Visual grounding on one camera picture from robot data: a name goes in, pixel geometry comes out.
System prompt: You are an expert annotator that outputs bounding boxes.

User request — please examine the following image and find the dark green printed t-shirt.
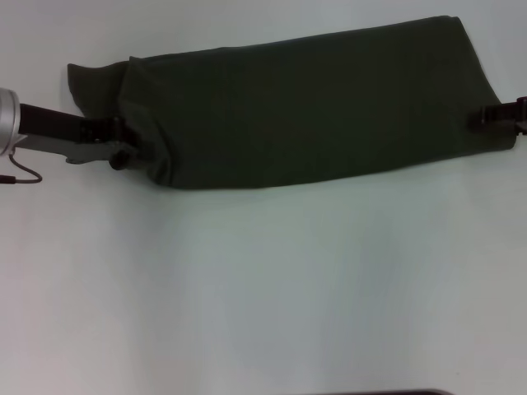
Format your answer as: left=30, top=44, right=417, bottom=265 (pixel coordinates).
left=67, top=15, right=518, bottom=191

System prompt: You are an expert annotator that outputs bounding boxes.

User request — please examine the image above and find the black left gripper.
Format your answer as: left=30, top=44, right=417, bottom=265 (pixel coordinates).
left=16, top=102, right=139, bottom=172

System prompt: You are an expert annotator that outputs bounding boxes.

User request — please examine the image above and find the left gripper cable with plug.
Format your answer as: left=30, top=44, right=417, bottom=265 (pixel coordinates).
left=0, top=152, right=44, bottom=185

